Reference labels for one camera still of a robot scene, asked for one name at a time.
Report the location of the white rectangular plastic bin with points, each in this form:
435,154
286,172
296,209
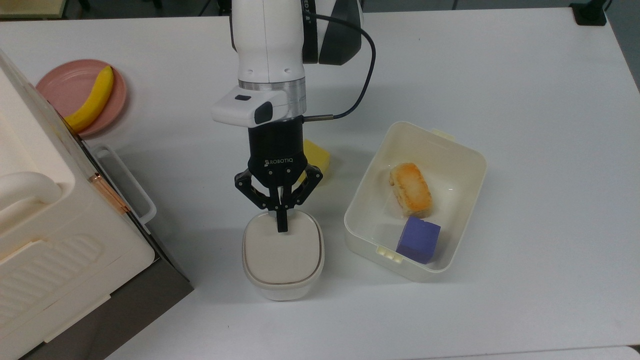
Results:
440,150

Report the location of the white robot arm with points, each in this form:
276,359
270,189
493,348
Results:
270,45

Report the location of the white small trash can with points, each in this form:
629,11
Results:
282,292

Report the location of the tan wooden desk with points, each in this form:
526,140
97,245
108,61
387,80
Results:
27,7

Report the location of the beige trash can lid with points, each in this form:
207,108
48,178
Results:
280,255

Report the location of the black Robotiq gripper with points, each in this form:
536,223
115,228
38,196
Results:
276,150

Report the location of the yellow cube block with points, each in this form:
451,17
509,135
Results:
318,156

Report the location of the pink round plate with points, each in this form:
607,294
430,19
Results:
65,87

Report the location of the orange toasted bread piece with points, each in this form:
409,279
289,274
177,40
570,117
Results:
411,189

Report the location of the black table clamp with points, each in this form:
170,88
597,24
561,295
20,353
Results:
590,14

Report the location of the large white storage box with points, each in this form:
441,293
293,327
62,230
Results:
60,240

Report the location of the purple cube block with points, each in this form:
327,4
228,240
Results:
419,239

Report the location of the yellow banana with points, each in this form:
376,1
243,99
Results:
95,102

